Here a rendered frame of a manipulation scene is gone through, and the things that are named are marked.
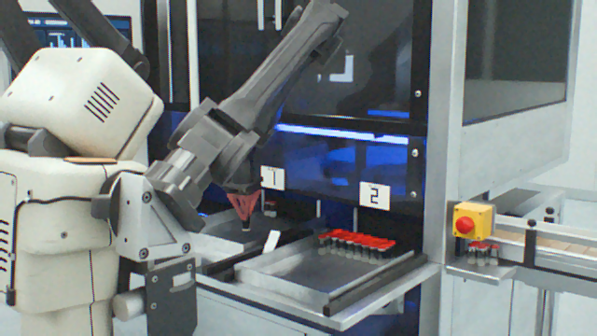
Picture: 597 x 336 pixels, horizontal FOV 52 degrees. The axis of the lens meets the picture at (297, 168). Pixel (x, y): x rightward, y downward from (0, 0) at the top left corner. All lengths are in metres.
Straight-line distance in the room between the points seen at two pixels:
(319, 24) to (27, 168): 0.53
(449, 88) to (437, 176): 0.21
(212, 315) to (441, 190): 0.95
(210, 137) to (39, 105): 0.25
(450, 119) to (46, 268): 0.91
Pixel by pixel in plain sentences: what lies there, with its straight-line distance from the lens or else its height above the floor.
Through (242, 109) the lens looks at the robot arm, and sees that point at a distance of 0.94.
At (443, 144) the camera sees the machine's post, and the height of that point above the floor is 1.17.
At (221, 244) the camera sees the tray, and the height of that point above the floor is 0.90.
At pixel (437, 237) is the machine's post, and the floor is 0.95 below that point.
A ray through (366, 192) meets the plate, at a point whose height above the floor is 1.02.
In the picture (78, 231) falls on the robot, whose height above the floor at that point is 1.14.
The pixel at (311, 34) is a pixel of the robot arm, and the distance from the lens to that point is 1.07.
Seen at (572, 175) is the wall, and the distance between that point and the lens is 6.19.
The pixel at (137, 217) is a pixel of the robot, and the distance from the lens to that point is 0.82.
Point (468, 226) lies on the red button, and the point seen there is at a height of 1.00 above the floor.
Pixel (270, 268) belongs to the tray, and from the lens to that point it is 1.45.
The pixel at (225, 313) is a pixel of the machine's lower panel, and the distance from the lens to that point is 2.04.
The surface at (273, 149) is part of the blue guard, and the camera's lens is 1.74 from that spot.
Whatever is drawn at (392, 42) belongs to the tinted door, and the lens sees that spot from 1.51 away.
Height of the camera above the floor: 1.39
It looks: 11 degrees down
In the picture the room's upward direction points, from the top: straight up
